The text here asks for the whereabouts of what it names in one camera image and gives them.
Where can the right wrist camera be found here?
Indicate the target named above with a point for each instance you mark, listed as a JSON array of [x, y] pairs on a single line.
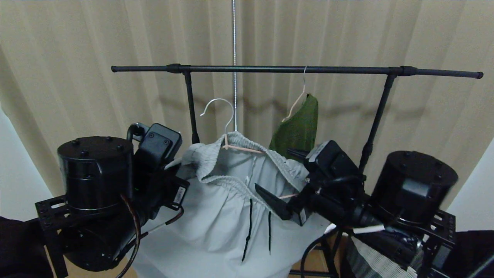
[[332, 162]]

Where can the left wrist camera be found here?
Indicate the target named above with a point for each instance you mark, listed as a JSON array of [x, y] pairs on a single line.
[[160, 143]]

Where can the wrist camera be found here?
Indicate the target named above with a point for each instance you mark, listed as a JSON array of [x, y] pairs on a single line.
[[332, 162], [160, 143]]

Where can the beige curtain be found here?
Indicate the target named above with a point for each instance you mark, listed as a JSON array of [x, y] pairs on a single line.
[[347, 34]]

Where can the white laundry basket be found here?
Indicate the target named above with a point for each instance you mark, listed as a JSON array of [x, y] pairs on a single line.
[[378, 258]]

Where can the pink clothes hanger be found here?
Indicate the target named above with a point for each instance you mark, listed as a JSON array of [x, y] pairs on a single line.
[[243, 149], [295, 103]]

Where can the black clothes rack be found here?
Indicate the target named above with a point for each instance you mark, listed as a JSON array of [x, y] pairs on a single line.
[[270, 69]]

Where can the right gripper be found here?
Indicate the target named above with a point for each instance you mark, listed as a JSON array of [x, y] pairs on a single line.
[[332, 200]]

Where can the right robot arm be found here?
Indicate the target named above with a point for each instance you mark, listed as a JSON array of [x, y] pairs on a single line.
[[413, 185]]

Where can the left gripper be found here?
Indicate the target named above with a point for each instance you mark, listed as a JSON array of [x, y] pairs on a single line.
[[166, 189]]

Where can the pale grey shorts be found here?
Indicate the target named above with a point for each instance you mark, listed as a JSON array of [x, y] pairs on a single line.
[[216, 216]]

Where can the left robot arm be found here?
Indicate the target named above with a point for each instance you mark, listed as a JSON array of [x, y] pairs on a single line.
[[96, 173]]

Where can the green sleeveless shirt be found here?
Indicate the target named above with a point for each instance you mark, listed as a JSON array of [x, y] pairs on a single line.
[[299, 131]]

